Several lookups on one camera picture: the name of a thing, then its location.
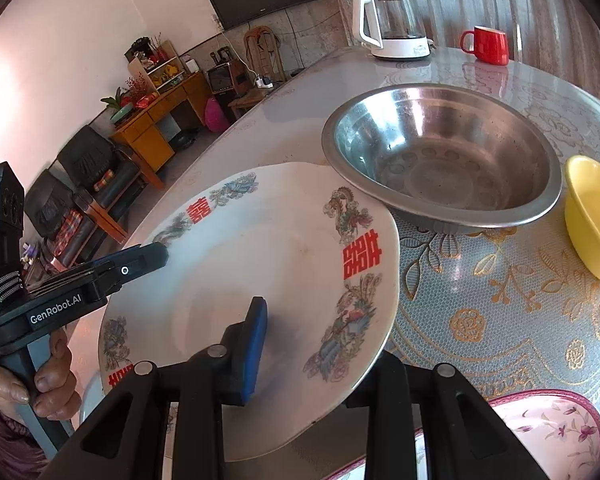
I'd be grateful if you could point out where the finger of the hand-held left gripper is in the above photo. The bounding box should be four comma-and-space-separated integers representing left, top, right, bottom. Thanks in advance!
27, 241, 170, 302

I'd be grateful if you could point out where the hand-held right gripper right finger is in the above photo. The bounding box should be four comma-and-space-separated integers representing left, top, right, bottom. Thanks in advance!
347, 350, 551, 480

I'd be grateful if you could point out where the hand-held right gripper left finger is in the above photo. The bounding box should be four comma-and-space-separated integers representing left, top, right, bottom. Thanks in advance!
37, 296, 269, 480

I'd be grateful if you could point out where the floral rimmed white plate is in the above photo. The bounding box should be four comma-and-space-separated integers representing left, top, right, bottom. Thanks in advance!
98, 161, 401, 462

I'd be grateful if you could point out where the pink floral plate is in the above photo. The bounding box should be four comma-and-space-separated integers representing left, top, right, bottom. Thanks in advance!
325, 391, 600, 480

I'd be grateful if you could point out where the stainless steel bowl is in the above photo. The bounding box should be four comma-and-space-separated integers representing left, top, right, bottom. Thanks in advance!
321, 85, 564, 235

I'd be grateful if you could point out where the yellow bowl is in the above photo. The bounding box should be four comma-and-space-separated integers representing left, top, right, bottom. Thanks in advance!
564, 155, 600, 283

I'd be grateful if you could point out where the person's left hand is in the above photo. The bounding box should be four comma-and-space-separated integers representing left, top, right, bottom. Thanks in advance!
0, 332, 78, 418

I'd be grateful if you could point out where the black armchair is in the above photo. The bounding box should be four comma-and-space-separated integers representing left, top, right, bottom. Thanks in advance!
24, 170, 128, 271
57, 126, 146, 211

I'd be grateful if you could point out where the wooden cabinet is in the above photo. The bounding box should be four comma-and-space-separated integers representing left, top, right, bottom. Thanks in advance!
109, 71, 212, 191

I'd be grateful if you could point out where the black round floor object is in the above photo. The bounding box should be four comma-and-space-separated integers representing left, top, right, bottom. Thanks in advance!
172, 130, 199, 152

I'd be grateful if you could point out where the potted plant in green pot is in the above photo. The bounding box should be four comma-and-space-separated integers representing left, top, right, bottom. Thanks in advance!
101, 87, 137, 124

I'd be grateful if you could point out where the pink bag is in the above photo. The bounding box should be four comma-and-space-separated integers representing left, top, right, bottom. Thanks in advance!
205, 97, 229, 132

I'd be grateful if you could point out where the wooden shelf with ornaments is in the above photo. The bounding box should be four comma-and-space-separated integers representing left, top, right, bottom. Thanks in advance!
125, 37, 186, 91

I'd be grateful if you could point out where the wooden chair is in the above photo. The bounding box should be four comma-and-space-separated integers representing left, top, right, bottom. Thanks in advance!
228, 25, 287, 121

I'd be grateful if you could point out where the white glass electric kettle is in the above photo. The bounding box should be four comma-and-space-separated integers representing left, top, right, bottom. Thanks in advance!
351, 0, 433, 62

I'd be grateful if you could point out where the red mug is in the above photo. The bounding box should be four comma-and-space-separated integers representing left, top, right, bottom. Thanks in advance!
460, 25, 510, 66

